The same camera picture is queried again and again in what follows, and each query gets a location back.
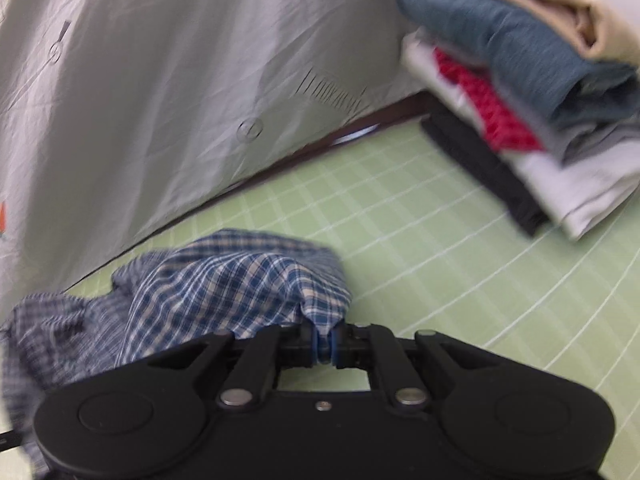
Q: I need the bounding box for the green checked mat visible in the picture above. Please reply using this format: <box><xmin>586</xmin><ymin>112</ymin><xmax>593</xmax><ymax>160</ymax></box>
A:
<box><xmin>60</xmin><ymin>105</ymin><xmax>640</xmax><ymax>480</ymax></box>

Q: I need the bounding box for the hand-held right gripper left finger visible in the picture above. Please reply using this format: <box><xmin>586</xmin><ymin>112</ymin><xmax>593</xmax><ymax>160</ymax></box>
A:
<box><xmin>146</xmin><ymin>322</ymin><xmax>325</xmax><ymax>407</ymax></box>

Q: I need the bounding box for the red patterned folded garment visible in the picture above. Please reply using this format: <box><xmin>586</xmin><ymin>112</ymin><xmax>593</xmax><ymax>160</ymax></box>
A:
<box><xmin>432</xmin><ymin>47</ymin><xmax>547</xmax><ymax>154</ymax></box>

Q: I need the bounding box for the dark brown frame edge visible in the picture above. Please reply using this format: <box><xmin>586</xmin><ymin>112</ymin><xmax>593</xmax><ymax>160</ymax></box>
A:
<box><xmin>62</xmin><ymin>91</ymin><xmax>433</xmax><ymax>293</ymax></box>

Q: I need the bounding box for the blue plaid shirt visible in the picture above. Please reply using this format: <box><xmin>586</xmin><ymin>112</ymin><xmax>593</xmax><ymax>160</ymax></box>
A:
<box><xmin>0</xmin><ymin>228</ymin><xmax>354</xmax><ymax>463</ymax></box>

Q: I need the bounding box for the blue folded garment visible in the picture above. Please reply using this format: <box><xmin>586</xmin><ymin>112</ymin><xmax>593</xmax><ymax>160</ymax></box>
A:
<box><xmin>394</xmin><ymin>0</ymin><xmax>640</xmax><ymax>128</ymax></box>

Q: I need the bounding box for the grey folded garment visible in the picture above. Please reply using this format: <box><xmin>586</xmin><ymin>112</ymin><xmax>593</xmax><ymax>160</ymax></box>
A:
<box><xmin>492</xmin><ymin>80</ymin><xmax>640</xmax><ymax>163</ymax></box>

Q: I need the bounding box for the white folded garment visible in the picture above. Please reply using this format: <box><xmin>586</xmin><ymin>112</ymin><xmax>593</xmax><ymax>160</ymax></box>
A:
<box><xmin>401</xmin><ymin>29</ymin><xmax>640</xmax><ymax>241</ymax></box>

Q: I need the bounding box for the black folded garment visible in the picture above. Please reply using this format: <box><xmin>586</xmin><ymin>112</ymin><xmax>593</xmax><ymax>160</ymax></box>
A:
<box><xmin>420</xmin><ymin>111</ymin><xmax>549</xmax><ymax>237</ymax></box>

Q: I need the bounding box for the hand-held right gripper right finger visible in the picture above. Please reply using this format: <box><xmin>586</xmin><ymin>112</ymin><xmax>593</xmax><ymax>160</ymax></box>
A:
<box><xmin>326</xmin><ymin>324</ymin><xmax>502</xmax><ymax>409</ymax></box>

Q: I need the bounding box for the grey wrinkled sheet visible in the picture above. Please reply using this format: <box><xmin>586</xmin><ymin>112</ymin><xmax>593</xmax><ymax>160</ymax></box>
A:
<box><xmin>0</xmin><ymin>0</ymin><xmax>437</xmax><ymax>306</ymax></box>

